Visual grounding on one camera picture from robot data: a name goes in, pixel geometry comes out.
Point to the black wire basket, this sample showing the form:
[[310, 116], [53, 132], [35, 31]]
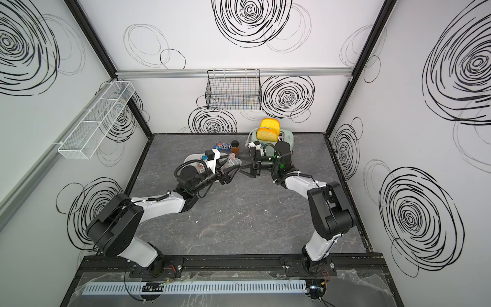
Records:
[[234, 89]]

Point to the white slotted cable duct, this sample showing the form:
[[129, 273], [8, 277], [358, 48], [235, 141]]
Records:
[[195, 287]]

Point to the yellow toast slice front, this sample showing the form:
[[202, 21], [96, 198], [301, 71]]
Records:
[[267, 134]]

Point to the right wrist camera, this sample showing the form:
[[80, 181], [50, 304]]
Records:
[[255, 145]]

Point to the orange spice bottle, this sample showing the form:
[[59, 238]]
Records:
[[235, 147]]

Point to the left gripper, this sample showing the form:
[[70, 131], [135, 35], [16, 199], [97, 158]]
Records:
[[227, 180]]

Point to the yellow toast slice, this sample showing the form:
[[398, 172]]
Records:
[[272, 124], [267, 134]]

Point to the mint green toaster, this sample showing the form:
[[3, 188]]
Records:
[[285, 135]]

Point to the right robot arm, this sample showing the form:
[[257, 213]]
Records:
[[331, 213]]

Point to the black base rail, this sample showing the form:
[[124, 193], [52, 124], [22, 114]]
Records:
[[289, 265]]

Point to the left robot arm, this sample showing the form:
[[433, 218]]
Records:
[[113, 229]]

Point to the white storage box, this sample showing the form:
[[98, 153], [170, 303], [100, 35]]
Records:
[[199, 164]]

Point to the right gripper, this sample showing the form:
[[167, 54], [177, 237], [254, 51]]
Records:
[[256, 157]]

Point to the blue candy packet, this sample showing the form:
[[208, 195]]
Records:
[[223, 146]]

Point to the yellow toast slice back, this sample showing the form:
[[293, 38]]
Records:
[[272, 124]]

